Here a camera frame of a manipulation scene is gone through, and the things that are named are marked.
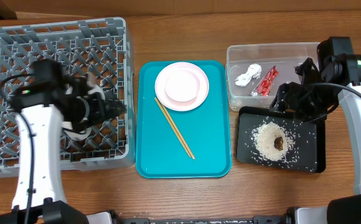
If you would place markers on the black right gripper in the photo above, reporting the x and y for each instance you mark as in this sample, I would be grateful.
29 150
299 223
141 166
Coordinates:
285 99

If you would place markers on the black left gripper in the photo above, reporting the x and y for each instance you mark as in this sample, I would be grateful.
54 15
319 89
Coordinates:
104 109

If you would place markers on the grey bowl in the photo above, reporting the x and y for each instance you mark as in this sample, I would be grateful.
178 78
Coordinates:
95 88

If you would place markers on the red snack wrapper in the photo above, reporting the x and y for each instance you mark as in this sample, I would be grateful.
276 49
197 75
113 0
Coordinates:
264 86

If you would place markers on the white napkin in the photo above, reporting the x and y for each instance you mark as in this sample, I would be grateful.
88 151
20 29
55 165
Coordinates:
253 72

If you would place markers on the wooden chopstick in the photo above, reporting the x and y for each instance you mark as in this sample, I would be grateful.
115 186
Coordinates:
174 133
180 137

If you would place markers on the large white plate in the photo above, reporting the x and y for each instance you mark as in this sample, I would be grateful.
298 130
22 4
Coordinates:
175 105

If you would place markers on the small pink bowl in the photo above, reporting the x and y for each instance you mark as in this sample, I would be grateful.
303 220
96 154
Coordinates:
182 85

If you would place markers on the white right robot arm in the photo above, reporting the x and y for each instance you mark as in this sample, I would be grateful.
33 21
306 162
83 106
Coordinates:
348 209

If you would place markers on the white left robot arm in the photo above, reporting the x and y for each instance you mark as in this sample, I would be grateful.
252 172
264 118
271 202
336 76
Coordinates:
41 108

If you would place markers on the brown food lump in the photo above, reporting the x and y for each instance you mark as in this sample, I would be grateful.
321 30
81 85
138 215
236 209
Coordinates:
278 143

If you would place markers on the grey dish rack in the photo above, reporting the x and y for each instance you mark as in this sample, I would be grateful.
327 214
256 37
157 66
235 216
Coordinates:
99 47

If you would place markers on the clear plastic bin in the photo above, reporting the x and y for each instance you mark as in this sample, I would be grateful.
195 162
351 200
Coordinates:
284 57

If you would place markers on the black tray bin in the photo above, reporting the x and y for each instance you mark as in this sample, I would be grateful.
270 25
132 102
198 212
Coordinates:
309 153

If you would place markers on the white rice pile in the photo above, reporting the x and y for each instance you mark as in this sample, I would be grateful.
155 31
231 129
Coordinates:
263 140

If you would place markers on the teal serving tray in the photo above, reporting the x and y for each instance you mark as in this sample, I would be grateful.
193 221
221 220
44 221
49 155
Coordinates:
206 129

